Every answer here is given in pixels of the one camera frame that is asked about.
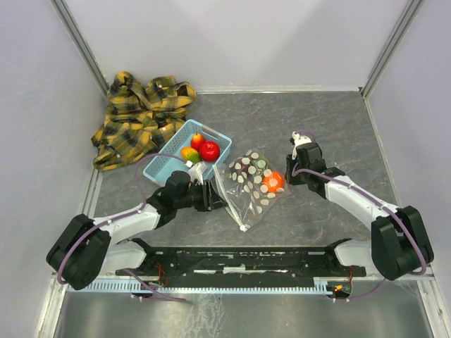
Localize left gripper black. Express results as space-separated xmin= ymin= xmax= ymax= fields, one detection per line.
xmin=175 ymin=179 xmax=228 ymax=212

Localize orange fake orange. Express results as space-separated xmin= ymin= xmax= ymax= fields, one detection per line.
xmin=263 ymin=172 xmax=285 ymax=193

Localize small green fake fruit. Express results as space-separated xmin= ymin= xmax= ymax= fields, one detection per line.
xmin=256 ymin=159 xmax=269 ymax=171

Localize clear polka dot zip bag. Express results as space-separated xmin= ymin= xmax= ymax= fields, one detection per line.
xmin=213 ymin=149 xmax=290 ymax=232

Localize dark purple fake fruit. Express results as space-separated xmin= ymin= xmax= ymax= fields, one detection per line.
xmin=228 ymin=157 xmax=250 ymax=181

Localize red fake apple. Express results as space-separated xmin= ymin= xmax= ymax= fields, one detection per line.
xmin=199 ymin=142 xmax=221 ymax=162

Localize green orange fake mango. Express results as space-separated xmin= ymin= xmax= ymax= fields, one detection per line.
xmin=180 ymin=146 xmax=202 ymax=164

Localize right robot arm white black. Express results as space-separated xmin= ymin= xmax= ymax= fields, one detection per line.
xmin=286 ymin=137 xmax=434 ymax=281

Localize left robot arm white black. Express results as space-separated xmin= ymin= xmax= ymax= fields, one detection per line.
xmin=46 ymin=170 xmax=227 ymax=290

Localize light blue plastic basket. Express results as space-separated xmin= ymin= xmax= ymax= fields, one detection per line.
xmin=142 ymin=120 xmax=232 ymax=186

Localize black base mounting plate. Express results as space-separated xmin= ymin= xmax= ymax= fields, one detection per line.
xmin=133 ymin=246 xmax=366 ymax=289

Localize yellow plaid shirt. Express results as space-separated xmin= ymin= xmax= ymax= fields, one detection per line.
xmin=91 ymin=71 xmax=197 ymax=171

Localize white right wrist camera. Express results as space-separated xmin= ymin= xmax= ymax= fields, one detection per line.
xmin=290 ymin=131 xmax=316 ymax=160

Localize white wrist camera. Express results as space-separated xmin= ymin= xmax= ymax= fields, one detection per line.
xmin=290 ymin=131 xmax=316 ymax=160
xmin=185 ymin=161 xmax=207 ymax=185

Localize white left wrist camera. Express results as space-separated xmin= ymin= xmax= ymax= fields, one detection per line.
xmin=185 ymin=161 xmax=207 ymax=185

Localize light blue cable duct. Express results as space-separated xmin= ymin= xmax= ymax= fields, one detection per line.
xmin=84 ymin=275 xmax=335 ymax=294

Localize aluminium frame rail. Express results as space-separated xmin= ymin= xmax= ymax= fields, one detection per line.
xmin=50 ymin=0 xmax=109 ymax=96

